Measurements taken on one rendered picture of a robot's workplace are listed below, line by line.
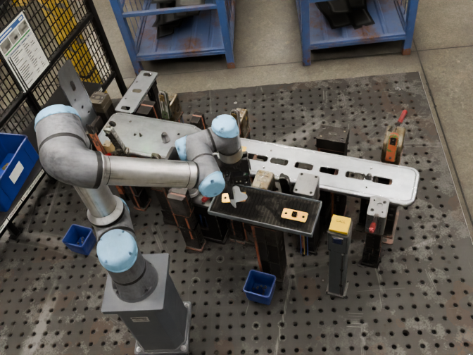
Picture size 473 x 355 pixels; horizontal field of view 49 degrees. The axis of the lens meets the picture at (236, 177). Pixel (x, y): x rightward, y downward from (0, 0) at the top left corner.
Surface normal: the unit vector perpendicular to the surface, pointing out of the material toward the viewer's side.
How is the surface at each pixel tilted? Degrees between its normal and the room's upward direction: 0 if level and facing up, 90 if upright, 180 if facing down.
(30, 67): 90
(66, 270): 0
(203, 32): 0
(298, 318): 0
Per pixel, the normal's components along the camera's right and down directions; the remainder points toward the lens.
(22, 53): 0.94, 0.18
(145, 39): -0.13, -0.62
